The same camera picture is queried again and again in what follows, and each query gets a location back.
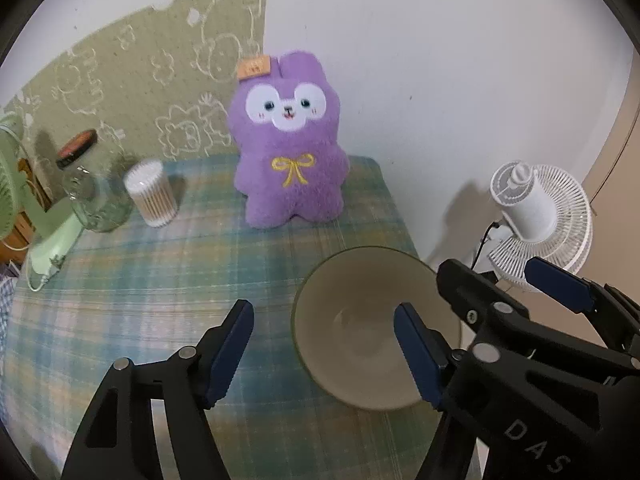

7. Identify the white desk fan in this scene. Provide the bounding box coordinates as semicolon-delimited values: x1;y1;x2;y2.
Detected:
487;160;593;293

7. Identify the purple plush bunny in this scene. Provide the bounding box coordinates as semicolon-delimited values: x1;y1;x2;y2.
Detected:
227;49;351;231

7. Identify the glass jar with black lid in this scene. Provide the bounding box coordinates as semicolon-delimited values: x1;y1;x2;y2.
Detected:
56;129;133;233

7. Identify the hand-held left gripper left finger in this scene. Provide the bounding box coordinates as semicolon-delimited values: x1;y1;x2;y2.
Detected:
60;299;256;480

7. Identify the green desk fan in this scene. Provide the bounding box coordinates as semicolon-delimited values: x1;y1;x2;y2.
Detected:
0;112;86;281

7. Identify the small blue pattern bowl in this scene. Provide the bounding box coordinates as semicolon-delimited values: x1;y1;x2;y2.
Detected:
291;246;463;411

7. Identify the green cartoon print wall cloth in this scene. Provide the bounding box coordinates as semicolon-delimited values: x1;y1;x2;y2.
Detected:
0;0;270;181

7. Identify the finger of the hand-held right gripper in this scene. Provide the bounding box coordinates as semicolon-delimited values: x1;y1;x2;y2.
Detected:
436;259;640;480
524;256;640;358

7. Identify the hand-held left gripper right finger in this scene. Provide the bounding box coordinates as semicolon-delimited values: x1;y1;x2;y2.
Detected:
394;302;490;480

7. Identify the cotton swab container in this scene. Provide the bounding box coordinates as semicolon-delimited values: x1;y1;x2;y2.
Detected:
123;158;179;228

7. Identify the black power cable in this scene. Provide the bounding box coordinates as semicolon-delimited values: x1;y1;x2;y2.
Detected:
471;219;503;272

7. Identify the green plaid tablecloth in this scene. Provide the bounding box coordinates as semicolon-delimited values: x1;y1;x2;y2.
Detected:
0;154;451;480

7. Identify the blue gingham blanket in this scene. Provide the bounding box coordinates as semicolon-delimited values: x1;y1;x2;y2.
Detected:
0;275;16;341

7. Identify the white power cable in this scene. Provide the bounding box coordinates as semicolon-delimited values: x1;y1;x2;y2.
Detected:
26;257;63;292

